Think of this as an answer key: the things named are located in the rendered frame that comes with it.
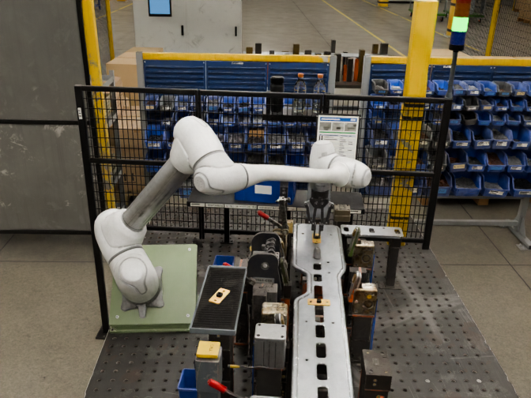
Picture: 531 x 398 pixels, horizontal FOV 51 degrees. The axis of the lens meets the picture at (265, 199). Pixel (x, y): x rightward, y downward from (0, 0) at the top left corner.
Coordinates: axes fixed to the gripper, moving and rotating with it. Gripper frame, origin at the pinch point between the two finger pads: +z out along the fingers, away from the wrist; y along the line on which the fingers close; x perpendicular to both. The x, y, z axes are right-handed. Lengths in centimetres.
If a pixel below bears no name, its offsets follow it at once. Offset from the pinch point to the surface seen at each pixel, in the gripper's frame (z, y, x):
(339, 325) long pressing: 6, 7, -60
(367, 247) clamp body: 2.9, 21.5, -8.3
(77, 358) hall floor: 107, -132, 30
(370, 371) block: 4, 15, -86
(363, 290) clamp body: 2.3, 16.6, -43.2
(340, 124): -33, 11, 55
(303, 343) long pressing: 6, -6, -71
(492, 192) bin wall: 56, 145, 189
